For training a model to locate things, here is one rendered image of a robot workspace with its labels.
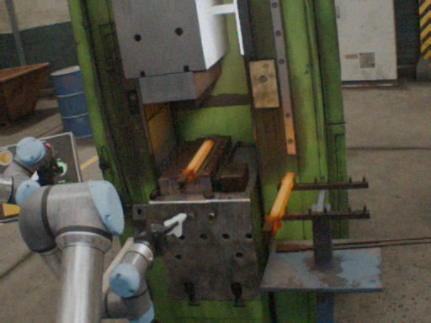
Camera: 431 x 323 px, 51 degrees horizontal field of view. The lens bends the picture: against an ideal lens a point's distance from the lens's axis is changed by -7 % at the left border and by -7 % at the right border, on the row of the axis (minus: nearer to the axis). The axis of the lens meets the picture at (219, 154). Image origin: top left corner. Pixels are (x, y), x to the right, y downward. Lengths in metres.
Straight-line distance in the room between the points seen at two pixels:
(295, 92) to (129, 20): 0.63
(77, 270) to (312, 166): 1.13
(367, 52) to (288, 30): 5.13
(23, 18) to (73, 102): 4.32
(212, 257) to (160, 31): 0.85
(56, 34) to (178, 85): 8.18
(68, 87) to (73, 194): 5.32
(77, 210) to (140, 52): 0.84
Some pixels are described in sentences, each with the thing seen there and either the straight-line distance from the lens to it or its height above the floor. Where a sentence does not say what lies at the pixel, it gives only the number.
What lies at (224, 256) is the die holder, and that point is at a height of 0.68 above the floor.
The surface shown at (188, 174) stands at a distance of 1.70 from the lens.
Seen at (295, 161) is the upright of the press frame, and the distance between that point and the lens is 1.81.
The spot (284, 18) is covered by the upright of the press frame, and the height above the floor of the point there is 1.49.
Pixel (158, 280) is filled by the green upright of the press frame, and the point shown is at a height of 0.42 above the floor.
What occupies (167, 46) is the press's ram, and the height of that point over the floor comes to 1.46.
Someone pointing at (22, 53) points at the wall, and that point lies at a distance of 10.49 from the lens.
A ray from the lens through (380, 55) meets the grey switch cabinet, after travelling 6.80.
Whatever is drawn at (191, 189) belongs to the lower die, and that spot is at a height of 0.93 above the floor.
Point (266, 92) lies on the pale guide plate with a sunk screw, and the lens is 1.71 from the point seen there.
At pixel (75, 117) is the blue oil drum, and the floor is 0.30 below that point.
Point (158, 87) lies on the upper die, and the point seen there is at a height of 1.32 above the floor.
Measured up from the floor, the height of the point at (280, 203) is 0.97.
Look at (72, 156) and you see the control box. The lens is 1.81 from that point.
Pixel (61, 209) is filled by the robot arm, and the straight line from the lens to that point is 0.97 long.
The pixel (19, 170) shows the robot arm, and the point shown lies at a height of 1.24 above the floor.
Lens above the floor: 1.64
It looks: 20 degrees down
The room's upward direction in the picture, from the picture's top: 9 degrees counter-clockwise
